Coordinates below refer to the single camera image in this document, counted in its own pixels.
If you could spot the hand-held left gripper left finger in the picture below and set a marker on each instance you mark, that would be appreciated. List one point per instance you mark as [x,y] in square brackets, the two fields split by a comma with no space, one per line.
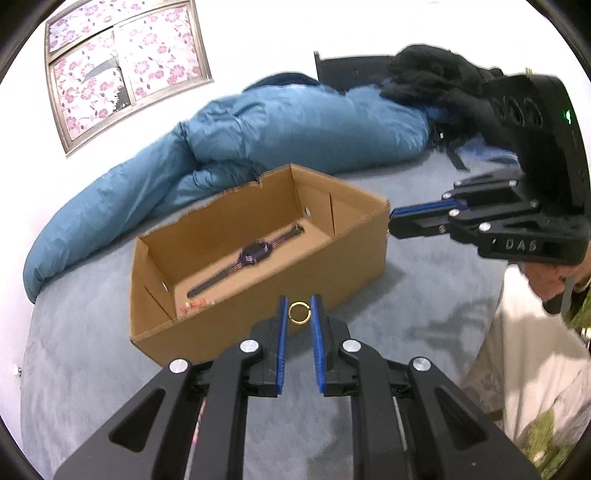
[282,341]

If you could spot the black jacket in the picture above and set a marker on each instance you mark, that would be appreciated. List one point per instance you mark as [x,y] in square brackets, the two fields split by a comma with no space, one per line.
[438,78]

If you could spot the purple wristwatch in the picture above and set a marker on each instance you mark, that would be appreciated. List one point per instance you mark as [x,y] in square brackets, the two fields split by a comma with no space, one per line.
[253,253]

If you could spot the cream fleece clothing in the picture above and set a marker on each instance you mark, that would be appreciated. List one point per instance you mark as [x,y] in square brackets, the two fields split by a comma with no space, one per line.
[526,369]

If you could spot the person's right forearm green sleeve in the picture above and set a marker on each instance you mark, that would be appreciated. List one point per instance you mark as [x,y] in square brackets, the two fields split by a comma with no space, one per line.
[581,304]

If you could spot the person's right hand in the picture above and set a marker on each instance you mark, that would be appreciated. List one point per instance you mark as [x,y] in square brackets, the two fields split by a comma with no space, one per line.
[547,281]

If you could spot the black headboard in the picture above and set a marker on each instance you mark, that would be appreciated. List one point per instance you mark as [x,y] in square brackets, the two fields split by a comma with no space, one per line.
[351,69]

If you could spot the brown cardboard box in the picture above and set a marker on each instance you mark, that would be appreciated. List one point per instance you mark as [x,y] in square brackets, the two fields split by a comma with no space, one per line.
[277,295]

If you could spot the window with floral curtains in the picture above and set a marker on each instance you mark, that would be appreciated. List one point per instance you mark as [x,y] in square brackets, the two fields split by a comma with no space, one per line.
[124,60]

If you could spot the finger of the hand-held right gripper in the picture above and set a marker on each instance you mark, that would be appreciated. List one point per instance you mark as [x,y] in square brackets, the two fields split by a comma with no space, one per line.
[429,208]
[415,227]

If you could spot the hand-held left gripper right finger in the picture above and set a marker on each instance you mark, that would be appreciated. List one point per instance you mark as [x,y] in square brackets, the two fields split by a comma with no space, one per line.
[317,346]

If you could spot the blue duvet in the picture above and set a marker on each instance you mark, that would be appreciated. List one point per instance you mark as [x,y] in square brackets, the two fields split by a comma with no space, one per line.
[277,124]

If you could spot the grey plush blanket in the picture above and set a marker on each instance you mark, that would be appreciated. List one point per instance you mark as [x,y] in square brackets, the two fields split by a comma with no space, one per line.
[83,369]

